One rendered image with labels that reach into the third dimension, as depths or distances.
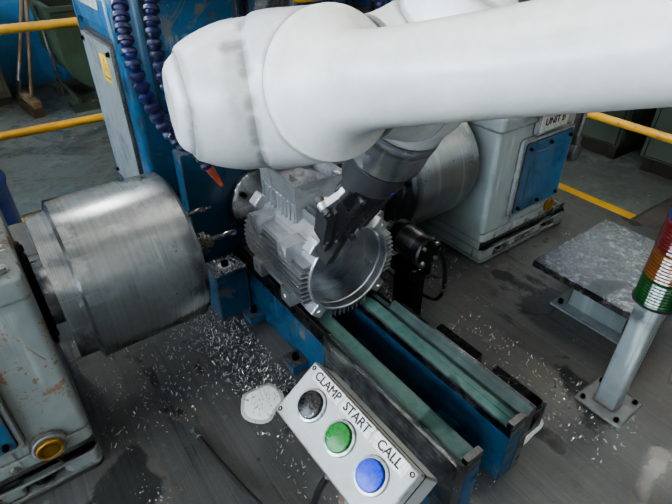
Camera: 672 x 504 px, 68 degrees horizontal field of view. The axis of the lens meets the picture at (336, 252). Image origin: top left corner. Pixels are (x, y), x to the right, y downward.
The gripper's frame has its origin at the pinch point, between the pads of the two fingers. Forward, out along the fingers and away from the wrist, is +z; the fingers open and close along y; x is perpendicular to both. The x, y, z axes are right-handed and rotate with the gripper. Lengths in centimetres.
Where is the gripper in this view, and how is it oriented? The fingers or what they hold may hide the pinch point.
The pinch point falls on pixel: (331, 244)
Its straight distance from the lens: 72.7
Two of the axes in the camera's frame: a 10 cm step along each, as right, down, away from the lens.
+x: 5.2, 8.1, -2.9
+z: -2.9, 4.9, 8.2
